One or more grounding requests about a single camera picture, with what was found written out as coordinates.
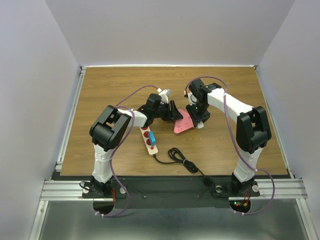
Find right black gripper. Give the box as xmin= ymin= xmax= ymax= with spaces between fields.
xmin=185 ymin=100 xmax=210 ymax=128

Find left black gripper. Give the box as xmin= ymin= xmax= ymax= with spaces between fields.
xmin=152 ymin=100 xmax=183 ymax=121

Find pink triangular power socket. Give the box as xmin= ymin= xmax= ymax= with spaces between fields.
xmin=173 ymin=108 xmax=194 ymax=134

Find blue plug adapter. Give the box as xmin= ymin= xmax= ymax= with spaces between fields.
xmin=147 ymin=131 xmax=156 ymax=147

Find white red power strip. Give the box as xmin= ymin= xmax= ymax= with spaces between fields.
xmin=140 ymin=127 xmax=159 ymax=156

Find white charger block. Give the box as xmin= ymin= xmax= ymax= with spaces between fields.
xmin=197 ymin=121 xmax=204 ymax=129

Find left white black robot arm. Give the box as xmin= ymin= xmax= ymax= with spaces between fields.
xmin=89 ymin=93 xmax=183 ymax=197

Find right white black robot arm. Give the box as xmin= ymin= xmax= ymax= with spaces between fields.
xmin=185 ymin=79 xmax=272 ymax=195

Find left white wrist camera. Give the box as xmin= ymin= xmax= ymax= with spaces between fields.
xmin=157 ymin=88 xmax=172 ymax=104

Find black power strip cord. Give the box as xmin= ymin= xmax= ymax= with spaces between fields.
xmin=152 ymin=147 xmax=213 ymax=187

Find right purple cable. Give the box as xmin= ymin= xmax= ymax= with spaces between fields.
xmin=184 ymin=76 xmax=276 ymax=216

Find purple cable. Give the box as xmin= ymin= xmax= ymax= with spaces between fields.
xmin=93 ymin=85 xmax=162 ymax=218
xmin=184 ymin=76 xmax=276 ymax=216

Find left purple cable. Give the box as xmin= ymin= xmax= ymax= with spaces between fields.
xmin=93 ymin=85 xmax=162 ymax=218

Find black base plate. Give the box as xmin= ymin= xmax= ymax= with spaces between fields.
xmin=81 ymin=176 xmax=260 ymax=209

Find aluminium frame rails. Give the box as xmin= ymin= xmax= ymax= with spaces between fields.
xmin=29 ymin=66 xmax=87 ymax=240

